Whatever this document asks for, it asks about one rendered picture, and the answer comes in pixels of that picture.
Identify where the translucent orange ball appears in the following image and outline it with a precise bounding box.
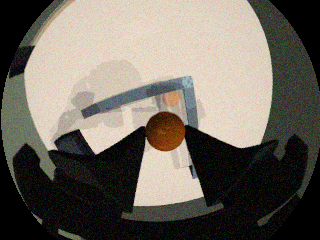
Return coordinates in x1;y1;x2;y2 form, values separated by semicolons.
161;91;180;108

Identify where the brown ball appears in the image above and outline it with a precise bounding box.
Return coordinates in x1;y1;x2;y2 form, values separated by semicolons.
144;112;185;151

